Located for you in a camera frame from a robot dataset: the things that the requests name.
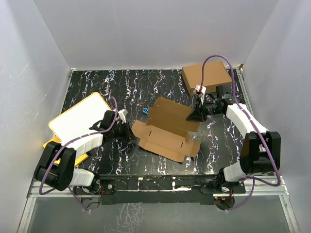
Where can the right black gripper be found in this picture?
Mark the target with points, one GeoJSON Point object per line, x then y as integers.
{"type": "Point", "coordinates": [198, 113]}

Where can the aluminium frame rail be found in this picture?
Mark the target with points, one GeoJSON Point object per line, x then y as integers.
{"type": "Point", "coordinates": [162, 204]}

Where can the small blue plastic piece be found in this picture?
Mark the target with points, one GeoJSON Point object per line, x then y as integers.
{"type": "Point", "coordinates": [145, 111]}

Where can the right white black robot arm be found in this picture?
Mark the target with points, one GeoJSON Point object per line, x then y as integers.
{"type": "Point", "coordinates": [260, 155]}

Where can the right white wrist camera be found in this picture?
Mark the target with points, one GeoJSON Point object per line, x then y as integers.
{"type": "Point", "coordinates": [199, 92]}

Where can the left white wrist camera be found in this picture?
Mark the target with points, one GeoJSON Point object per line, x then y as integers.
{"type": "Point", "coordinates": [122, 115]}

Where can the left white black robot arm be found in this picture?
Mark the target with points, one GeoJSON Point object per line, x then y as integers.
{"type": "Point", "coordinates": [56, 169]}

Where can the white board yellow rim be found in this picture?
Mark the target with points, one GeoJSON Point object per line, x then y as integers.
{"type": "Point", "coordinates": [77, 120]}

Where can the yellow flat board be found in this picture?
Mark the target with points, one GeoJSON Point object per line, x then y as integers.
{"type": "Point", "coordinates": [67, 153]}

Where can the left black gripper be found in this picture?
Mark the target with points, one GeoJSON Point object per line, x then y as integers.
{"type": "Point", "coordinates": [129, 135]}

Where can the closed brown cardboard box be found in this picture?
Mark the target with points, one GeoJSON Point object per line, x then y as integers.
{"type": "Point", "coordinates": [215, 74]}

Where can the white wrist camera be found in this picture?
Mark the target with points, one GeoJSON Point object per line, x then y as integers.
{"type": "Point", "coordinates": [122, 115]}
{"type": "Point", "coordinates": [199, 92]}

